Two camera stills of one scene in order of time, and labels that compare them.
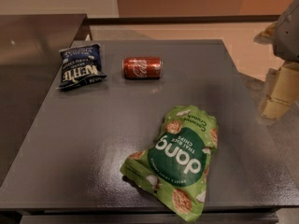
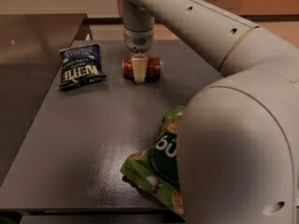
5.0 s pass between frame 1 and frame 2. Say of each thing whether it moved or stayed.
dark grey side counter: stayed
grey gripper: moved
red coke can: stayed
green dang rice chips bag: stayed
